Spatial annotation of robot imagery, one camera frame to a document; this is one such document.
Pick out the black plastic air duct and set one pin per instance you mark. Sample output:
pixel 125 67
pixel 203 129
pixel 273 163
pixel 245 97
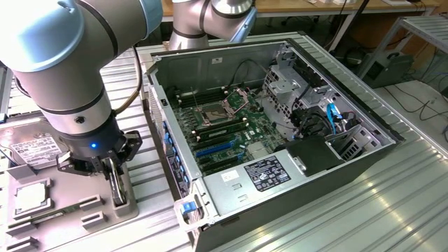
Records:
pixel 311 155

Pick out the hard disk with white label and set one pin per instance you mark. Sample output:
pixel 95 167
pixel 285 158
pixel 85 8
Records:
pixel 31 151

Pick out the open black PC case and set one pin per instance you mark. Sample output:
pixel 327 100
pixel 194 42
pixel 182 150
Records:
pixel 350 183

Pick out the empty black RAM slot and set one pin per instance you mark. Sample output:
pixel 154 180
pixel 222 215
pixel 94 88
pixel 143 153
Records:
pixel 210 98
pixel 210 101
pixel 210 91
pixel 210 94

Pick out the blue slot retainer clip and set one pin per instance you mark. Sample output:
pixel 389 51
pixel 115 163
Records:
pixel 183 170
pixel 179 160
pixel 174 149
pixel 169 137
pixel 187 181

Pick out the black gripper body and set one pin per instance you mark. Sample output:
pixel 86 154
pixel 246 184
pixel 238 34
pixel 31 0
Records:
pixel 85 147

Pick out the thin metal locking lever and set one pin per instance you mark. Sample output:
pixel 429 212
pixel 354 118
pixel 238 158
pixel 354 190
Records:
pixel 195 98

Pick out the long black expansion slot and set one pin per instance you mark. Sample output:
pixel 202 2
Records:
pixel 223 163

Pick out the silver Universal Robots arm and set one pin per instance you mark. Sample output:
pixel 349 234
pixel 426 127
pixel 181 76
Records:
pixel 53 39

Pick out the silver power supply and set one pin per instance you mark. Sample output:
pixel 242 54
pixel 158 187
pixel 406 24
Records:
pixel 227 194

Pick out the CPU socket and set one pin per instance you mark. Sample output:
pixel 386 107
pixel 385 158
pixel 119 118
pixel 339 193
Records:
pixel 214 114

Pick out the silver chipset heatsink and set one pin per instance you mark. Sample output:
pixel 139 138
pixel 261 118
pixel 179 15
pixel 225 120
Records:
pixel 259 150

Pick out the black box device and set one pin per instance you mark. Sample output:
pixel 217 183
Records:
pixel 389 71

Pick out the silver disk bay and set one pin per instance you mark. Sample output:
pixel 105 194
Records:
pixel 354 147

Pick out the wooden desk with white frame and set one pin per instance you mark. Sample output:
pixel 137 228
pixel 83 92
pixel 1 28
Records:
pixel 167 8
pixel 298 6

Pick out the black RAM stick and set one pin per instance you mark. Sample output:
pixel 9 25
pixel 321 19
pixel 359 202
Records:
pixel 217 134

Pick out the silver CPU chip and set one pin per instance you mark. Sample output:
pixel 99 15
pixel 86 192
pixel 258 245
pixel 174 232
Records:
pixel 33 197

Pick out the silver socket cover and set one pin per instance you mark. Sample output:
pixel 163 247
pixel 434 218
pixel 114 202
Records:
pixel 239 99

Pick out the green RAM stick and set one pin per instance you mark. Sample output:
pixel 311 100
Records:
pixel 57 214

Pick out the grey parts rack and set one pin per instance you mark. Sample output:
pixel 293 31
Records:
pixel 70 194

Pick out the blue case latch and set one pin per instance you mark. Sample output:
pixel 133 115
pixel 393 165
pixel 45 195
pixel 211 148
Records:
pixel 187 207

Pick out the perforated silver drive cage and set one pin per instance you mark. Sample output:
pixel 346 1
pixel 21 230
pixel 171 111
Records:
pixel 281 86

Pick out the green motherboard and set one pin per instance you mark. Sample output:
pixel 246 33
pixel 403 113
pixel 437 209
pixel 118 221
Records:
pixel 259 125

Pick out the blue expansion slot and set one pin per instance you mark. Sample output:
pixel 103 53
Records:
pixel 217 149

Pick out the grey metal slat side table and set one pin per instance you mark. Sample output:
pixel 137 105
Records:
pixel 427 29

